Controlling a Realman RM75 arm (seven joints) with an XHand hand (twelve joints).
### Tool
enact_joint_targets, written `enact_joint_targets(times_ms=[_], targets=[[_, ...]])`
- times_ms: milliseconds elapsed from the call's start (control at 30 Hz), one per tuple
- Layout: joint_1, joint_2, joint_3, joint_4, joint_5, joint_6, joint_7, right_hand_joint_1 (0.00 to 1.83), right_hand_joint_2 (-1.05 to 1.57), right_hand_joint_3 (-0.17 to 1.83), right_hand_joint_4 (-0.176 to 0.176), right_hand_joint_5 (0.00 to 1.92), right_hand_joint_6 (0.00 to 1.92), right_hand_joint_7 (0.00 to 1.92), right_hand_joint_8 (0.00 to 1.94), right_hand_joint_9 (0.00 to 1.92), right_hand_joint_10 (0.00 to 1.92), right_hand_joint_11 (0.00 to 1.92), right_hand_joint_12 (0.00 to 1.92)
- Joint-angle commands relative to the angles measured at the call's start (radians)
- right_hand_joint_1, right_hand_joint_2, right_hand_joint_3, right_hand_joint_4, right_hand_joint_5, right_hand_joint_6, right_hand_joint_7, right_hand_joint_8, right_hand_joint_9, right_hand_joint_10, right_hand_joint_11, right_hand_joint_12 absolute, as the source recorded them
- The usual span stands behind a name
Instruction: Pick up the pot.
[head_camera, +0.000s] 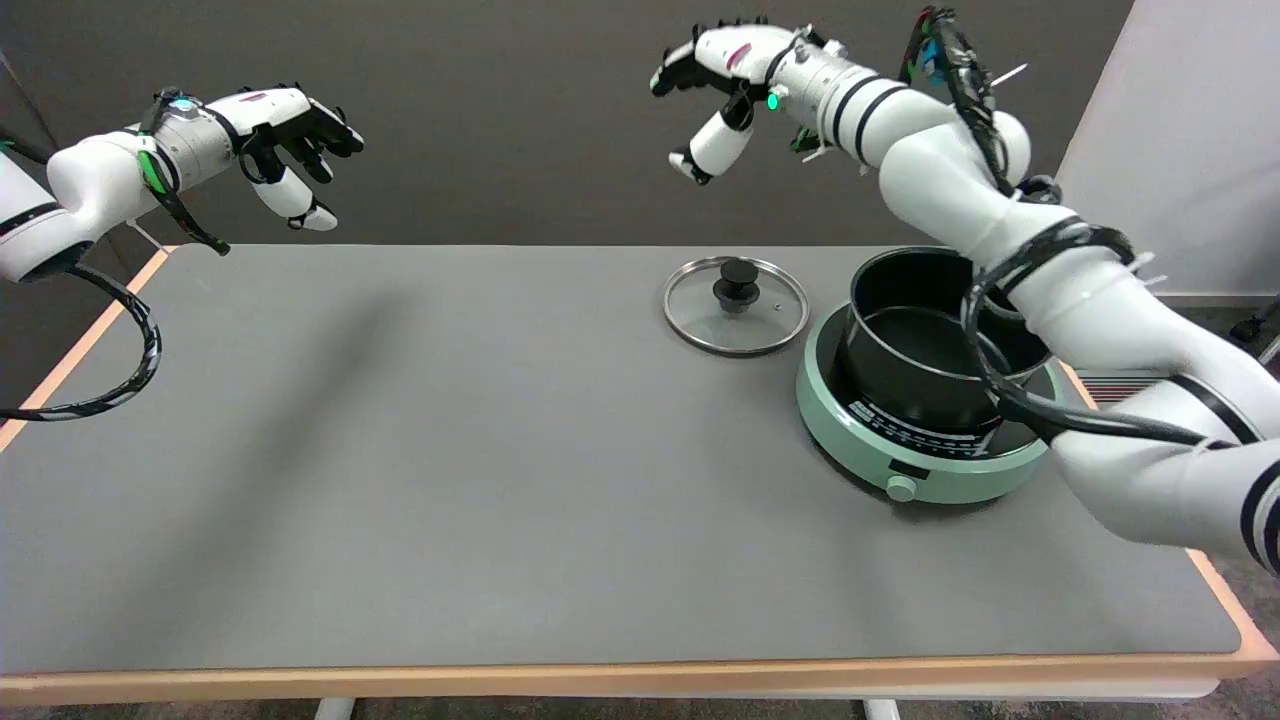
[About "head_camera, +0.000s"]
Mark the green induction cooker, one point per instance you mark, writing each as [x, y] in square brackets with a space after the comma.
[850, 440]

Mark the grey table mat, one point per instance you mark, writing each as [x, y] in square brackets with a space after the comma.
[450, 450]

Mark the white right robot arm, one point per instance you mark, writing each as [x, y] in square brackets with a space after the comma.
[930, 170]

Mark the white partition panel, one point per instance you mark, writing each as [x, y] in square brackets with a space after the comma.
[1200, 150]

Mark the floor vent grille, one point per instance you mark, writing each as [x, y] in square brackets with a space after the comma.
[1110, 386]

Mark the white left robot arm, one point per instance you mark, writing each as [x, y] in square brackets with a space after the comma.
[90, 180]

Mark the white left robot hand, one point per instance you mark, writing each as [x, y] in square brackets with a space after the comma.
[270, 110]

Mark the chair leg with caster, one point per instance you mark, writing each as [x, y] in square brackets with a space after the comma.
[1252, 328]

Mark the glass lid with black knob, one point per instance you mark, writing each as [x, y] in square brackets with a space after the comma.
[700, 320]

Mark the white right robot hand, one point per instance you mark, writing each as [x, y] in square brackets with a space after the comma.
[735, 55]

